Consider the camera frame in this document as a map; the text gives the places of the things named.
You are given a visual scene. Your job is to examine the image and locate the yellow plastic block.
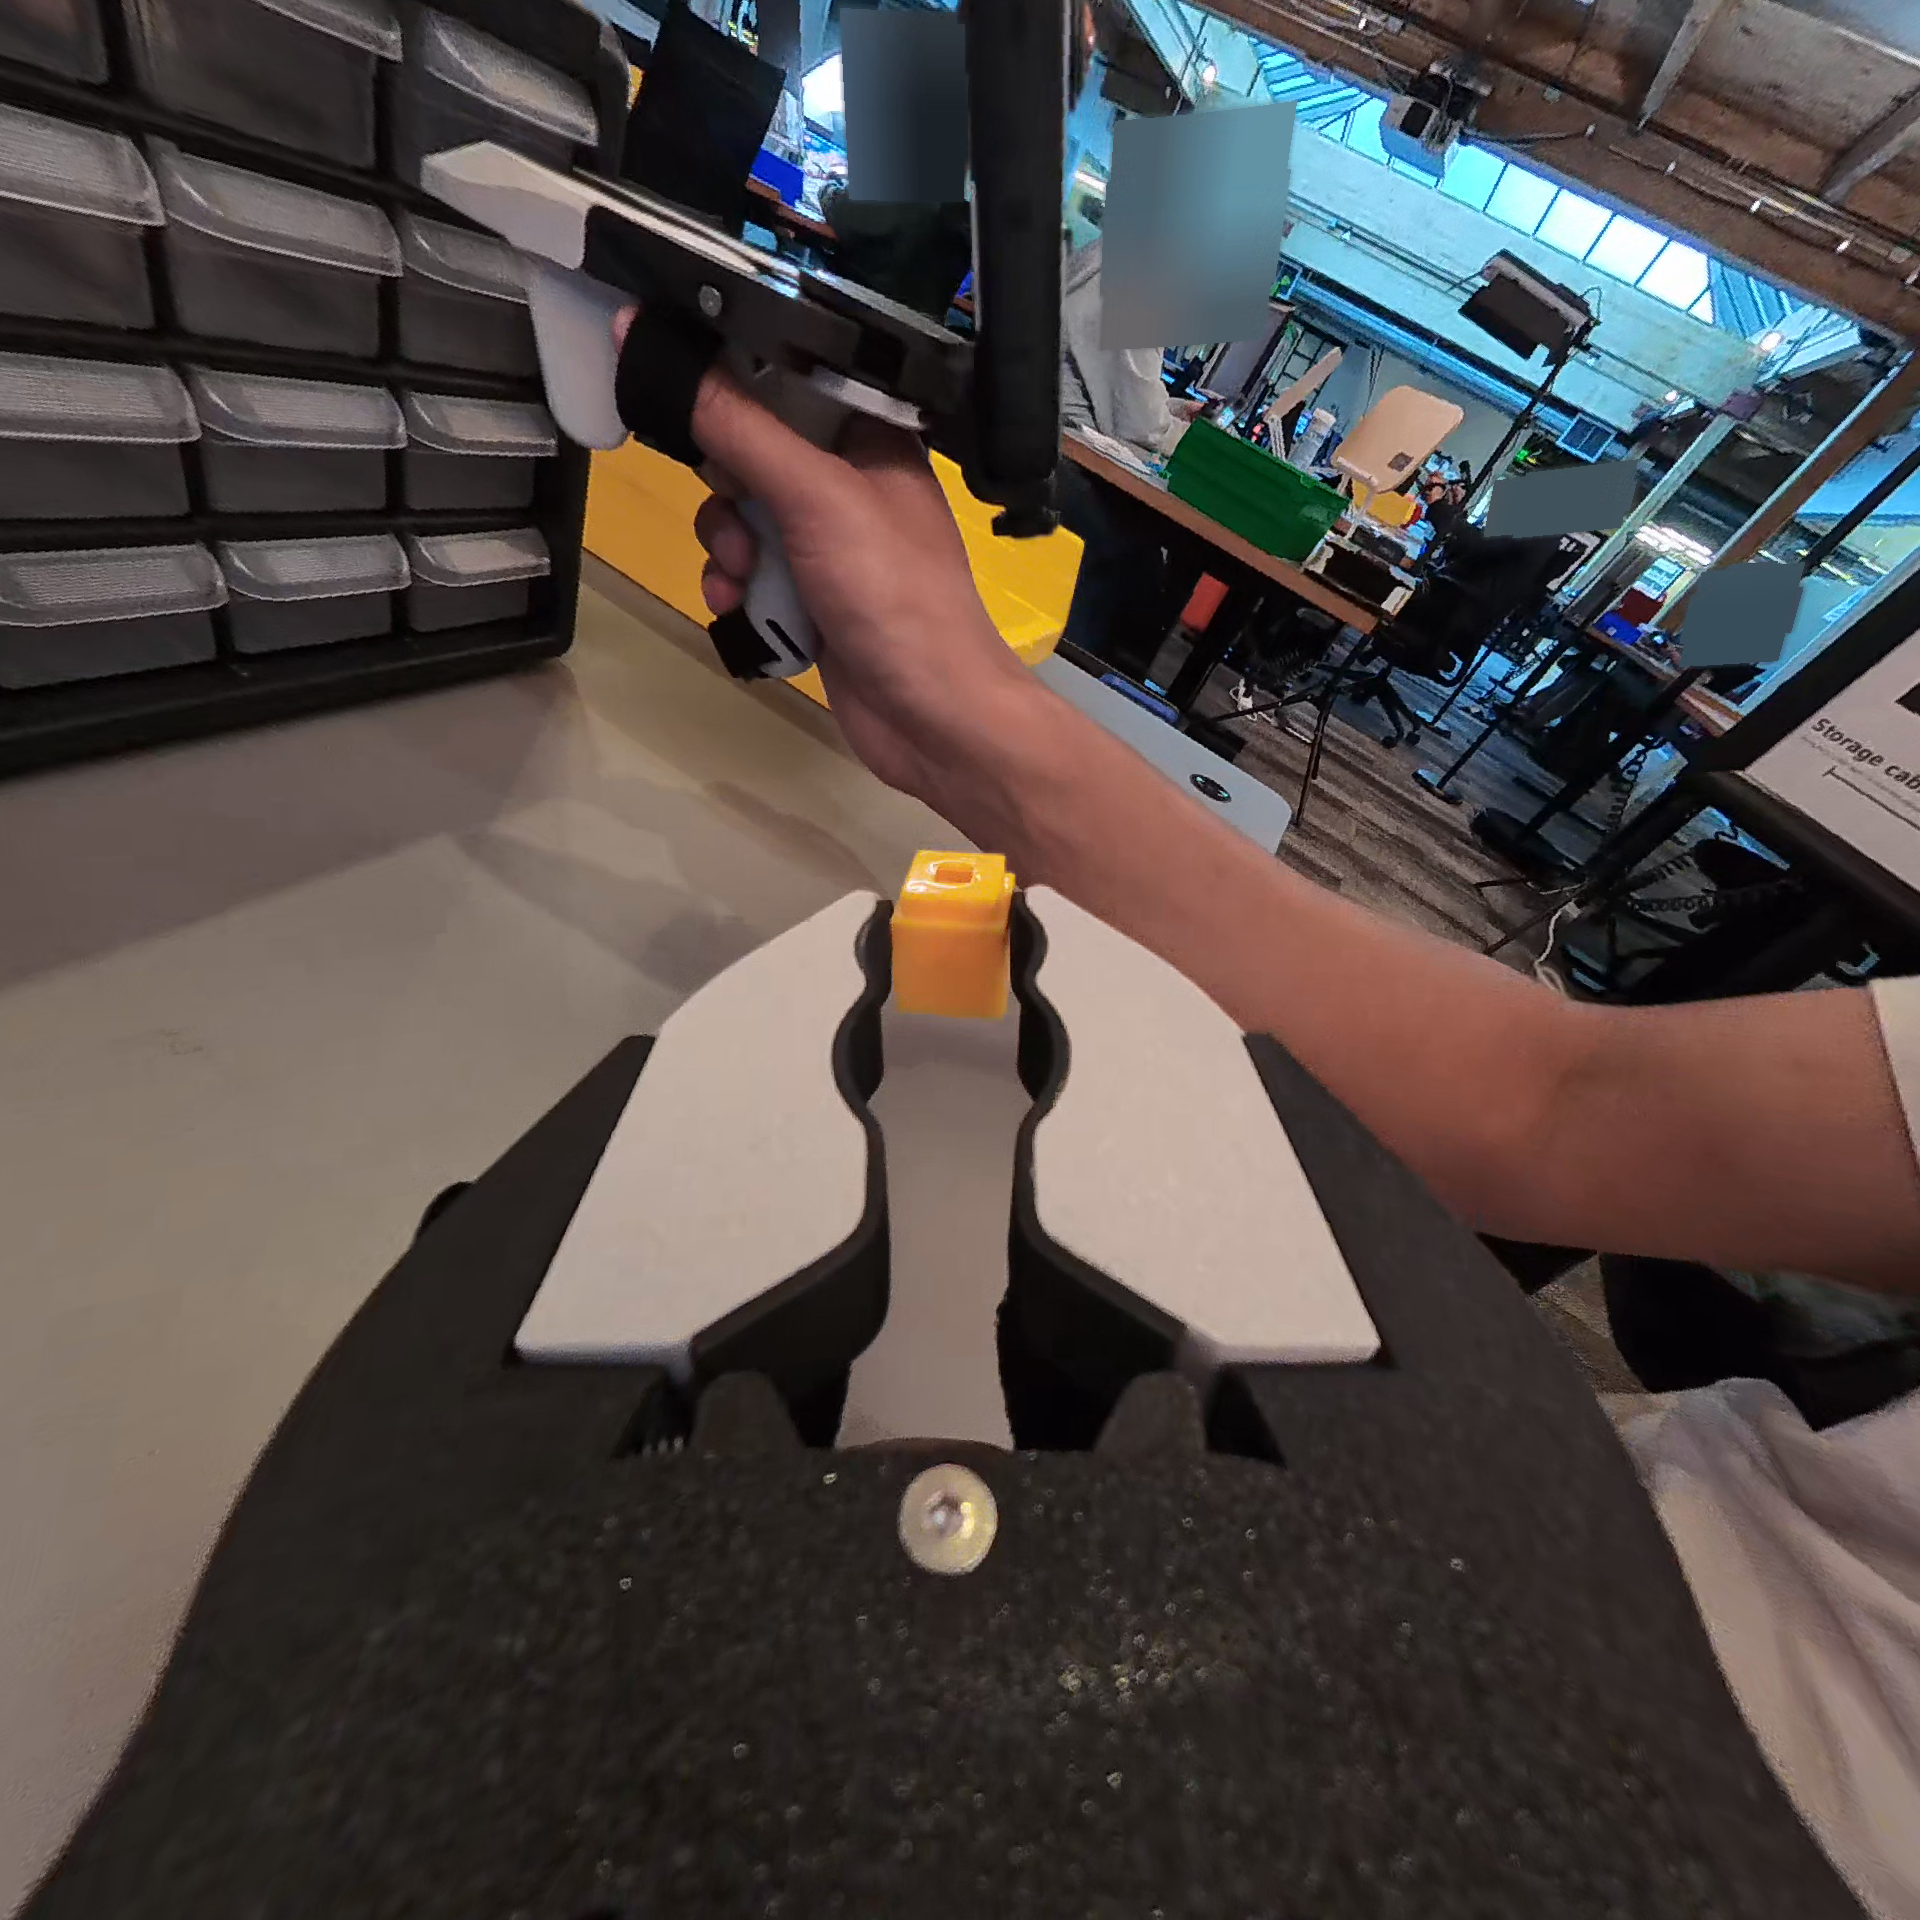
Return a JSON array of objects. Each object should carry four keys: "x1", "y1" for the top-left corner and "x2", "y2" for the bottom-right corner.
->
[{"x1": 891, "y1": 845, "x2": 1019, "y2": 1023}]

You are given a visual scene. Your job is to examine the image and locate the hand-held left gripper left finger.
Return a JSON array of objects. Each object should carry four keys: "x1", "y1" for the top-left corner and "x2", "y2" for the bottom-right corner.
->
[{"x1": 511, "y1": 887, "x2": 891, "y2": 1379}]

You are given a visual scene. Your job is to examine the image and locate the wooden work table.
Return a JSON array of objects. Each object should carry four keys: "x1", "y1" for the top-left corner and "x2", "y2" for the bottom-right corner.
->
[{"x1": 1055, "y1": 426, "x2": 1386, "y2": 631}]

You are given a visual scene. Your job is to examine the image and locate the set of clear cabinet drawers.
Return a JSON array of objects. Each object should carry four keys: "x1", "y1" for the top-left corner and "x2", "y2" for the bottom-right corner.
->
[{"x1": 0, "y1": 0, "x2": 602, "y2": 692}]

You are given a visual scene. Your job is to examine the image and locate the person's right hand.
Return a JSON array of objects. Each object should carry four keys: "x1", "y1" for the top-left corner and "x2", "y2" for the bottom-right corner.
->
[{"x1": 606, "y1": 303, "x2": 1050, "y2": 823}]

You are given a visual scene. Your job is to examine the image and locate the black office chair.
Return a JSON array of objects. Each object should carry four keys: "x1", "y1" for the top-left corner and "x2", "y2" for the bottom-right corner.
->
[{"x1": 1319, "y1": 532, "x2": 1501, "y2": 751}]

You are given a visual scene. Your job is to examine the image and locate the green plastic bin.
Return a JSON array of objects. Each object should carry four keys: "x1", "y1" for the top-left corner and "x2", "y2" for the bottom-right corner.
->
[{"x1": 1166, "y1": 416, "x2": 1349, "y2": 561}]

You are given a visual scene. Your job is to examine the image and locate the black drawer cabinet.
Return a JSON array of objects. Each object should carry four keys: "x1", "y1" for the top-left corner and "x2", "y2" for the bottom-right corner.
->
[{"x1": 0, "y1": 0, "x2": 632, "y2": 780}]

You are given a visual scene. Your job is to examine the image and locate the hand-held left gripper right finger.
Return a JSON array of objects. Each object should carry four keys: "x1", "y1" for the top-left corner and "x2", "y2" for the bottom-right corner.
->
[{"x1": 1004, "y1": 883, "x2": 1384, "y2": 1371}]

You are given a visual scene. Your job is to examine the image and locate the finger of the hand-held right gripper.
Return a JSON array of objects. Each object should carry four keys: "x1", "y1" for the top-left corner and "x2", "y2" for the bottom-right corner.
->
[{"x1": 420, "y1": 138, "x2": 763, "y2": 281}]

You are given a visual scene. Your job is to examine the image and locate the person's white shirt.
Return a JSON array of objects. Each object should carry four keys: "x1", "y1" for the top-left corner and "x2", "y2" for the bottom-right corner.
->
[{"x1": 1619, "y1": 974, "x2": 1920, "y2": 1920}]

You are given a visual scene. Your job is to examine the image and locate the white printed sign board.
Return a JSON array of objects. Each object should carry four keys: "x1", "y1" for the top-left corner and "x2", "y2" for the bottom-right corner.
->
[{"x1": 1744, "y1": 630, "x2": 1920, "y2": 852}]

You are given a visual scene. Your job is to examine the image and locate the person's right forearm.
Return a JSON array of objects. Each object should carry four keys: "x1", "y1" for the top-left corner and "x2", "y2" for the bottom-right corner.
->
[{"x1": 944, "y1": 665, "x2": 1920, "y2": 1301}]

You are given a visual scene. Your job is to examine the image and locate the black studio light panel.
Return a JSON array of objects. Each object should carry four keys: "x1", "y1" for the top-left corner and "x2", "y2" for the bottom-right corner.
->
[{"x1": 1415, "y1": 249, "x2": 1602, "y2": 797}]

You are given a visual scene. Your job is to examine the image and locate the yellow plastic bin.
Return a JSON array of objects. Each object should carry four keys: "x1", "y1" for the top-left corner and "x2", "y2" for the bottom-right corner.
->
[{"x1": 582, "y1": 442, "x2": 1086, "y2": 707}]

